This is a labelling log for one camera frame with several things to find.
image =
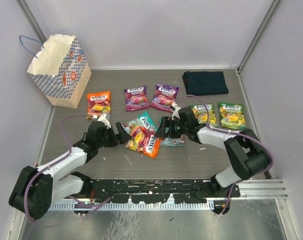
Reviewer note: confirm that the green Fox's candy packet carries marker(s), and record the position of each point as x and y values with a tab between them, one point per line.
232	115

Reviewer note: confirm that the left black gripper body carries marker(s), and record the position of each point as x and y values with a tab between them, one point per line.
109	139

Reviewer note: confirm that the purple snack packet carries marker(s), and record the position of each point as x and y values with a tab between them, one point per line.
136	98

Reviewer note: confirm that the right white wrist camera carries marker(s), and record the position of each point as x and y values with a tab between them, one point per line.
175	111

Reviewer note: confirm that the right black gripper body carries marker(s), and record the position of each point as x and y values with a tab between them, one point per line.
177	128

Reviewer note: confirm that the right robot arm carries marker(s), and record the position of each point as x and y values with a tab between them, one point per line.
247	155

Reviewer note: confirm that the orange Fox's fruits packet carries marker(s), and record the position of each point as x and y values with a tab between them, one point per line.
99	103

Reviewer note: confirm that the blue checkered paper bag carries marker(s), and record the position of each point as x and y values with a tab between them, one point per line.
60	70

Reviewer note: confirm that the aluminium frame post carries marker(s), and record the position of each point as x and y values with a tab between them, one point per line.
32	20
271	11

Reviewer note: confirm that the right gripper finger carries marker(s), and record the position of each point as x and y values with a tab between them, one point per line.
165	122
162	132

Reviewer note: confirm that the folded navy cloth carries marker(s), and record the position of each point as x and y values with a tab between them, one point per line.
204	83

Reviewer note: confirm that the left aluminium frame post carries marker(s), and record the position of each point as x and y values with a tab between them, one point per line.
32	20

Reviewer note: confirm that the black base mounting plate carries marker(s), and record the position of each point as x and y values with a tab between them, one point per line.
122	191

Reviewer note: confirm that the teal Fox's mint packet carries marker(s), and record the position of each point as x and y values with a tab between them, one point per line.
172	142

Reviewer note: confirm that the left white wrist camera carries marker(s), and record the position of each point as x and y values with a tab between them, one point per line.
104	118

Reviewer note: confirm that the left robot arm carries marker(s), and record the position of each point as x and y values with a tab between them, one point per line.
38	187

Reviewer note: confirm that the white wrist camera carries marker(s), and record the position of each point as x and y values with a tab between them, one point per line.
104	118
175	111

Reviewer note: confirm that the right aluminium frame post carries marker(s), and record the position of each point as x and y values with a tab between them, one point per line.
271	11

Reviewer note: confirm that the green snack packet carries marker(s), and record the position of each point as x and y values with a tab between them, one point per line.
201	113

